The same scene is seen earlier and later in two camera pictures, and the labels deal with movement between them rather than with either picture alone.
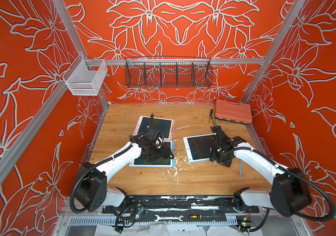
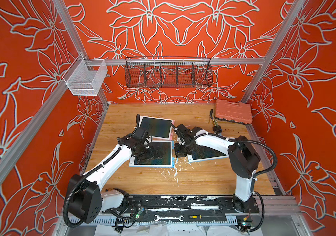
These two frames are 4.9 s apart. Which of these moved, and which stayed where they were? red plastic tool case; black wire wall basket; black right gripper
Moved: black right gripper
Stayed: red plastic tool case; black wire wall basket
